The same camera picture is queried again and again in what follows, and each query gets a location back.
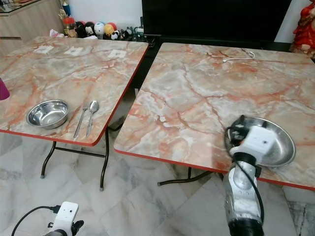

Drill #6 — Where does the large steel bowl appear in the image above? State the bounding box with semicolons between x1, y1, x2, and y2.
225;116;296;168

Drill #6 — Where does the purple plastic cup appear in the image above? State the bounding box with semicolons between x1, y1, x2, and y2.
0;79;11;101

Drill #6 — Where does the small steel bowl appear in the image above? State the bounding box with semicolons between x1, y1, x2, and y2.
27;100;70;130

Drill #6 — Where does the steel fork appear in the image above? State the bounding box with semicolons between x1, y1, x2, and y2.
73;104;89;139

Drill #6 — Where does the black television screen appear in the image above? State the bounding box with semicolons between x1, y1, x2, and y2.
141;0;292;39

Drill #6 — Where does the red figurine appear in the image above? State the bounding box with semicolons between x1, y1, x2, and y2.
290;0;315;56

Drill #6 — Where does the steel spoon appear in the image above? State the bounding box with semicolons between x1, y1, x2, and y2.
86;100;100;138

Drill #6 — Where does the wooden cabinet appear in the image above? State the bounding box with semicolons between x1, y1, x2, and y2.
0;0;63;59

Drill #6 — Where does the pink tissue pack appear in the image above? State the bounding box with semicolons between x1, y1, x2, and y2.
49;29;65;39

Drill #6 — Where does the white paper label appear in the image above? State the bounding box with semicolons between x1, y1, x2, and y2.
107;50;127;59
63;47;85;57

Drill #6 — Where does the red capped toy figure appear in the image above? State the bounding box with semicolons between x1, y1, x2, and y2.
63;17;77;38

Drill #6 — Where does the orange yellow round toy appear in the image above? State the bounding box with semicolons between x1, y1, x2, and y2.
103;23;117;40

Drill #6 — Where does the black mouse plush toy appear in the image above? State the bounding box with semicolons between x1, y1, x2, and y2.
75;21;95;39

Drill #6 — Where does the white blue round toy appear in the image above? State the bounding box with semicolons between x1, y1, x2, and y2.
94;22;106;39

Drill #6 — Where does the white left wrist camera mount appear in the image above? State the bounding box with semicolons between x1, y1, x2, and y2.
52;202;79;235

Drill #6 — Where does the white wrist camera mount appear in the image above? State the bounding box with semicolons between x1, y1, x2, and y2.
234;125;277;161
52;202;79;235

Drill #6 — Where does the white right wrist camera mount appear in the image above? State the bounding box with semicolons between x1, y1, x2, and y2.
234;125;277;161

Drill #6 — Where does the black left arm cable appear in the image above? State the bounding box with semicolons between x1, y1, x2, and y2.
11;205;62;236

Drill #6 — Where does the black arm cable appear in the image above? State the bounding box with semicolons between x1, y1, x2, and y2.
11;205;62;236
234;159;266;223

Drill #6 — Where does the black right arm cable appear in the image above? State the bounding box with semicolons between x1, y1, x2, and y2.
234;159;266;223

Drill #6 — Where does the black metal table leg frame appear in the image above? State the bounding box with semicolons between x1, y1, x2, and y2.
157;166;227;187
40;122;125;192

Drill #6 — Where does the white cable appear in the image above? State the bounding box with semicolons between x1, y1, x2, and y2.
222;51;256;63

